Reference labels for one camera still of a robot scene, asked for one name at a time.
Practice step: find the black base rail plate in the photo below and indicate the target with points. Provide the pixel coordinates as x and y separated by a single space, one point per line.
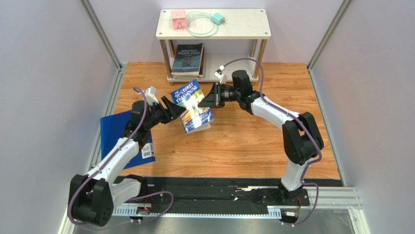
218 196

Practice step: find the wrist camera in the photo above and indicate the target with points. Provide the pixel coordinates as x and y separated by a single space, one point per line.
220 74
150 96

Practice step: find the dark nineteen eighty-four book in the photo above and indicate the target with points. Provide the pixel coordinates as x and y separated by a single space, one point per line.
189 50

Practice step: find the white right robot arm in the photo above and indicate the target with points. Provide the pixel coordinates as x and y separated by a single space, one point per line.
301 137

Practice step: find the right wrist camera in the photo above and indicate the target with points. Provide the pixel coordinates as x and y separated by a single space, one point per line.
220 74

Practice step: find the pink power cube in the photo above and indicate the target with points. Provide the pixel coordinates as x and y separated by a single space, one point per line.
179 19

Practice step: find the blue 91-storey treehouse book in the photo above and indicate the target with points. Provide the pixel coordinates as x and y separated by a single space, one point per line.
194 119

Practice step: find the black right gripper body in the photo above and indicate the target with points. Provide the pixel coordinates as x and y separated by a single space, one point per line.
218 95

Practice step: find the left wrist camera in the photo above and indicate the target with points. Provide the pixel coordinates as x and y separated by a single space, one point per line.
150 96

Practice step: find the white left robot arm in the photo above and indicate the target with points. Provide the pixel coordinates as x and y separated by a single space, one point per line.
94 196

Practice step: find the blue clip file folder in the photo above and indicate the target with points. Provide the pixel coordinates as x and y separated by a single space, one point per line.
111 128

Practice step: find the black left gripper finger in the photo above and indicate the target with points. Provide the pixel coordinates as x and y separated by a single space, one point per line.
171 118
173 110

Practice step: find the white two-tier shelf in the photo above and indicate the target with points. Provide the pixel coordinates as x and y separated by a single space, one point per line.
240 24

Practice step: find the dark three days book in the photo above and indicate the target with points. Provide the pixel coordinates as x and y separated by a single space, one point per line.
201 65

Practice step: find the light blue treehouse book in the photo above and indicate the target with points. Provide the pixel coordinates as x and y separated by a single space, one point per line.
185 78

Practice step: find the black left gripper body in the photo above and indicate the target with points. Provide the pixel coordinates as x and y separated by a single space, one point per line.
158 114

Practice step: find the mint green charger plug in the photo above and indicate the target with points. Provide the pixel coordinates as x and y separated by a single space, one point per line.
217 18

